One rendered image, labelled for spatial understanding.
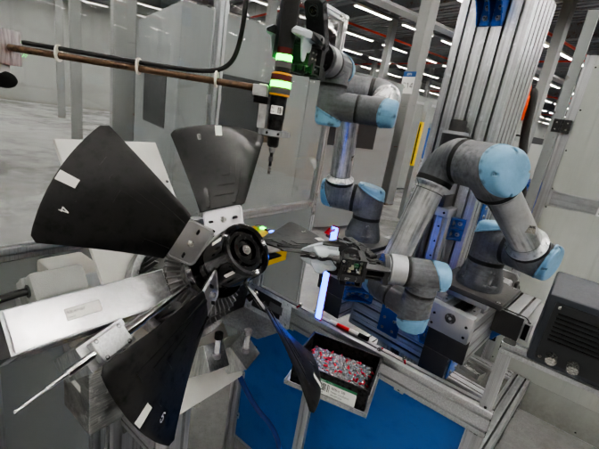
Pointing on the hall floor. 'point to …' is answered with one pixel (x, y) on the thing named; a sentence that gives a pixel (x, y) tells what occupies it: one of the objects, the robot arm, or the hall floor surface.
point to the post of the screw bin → (301, 425)
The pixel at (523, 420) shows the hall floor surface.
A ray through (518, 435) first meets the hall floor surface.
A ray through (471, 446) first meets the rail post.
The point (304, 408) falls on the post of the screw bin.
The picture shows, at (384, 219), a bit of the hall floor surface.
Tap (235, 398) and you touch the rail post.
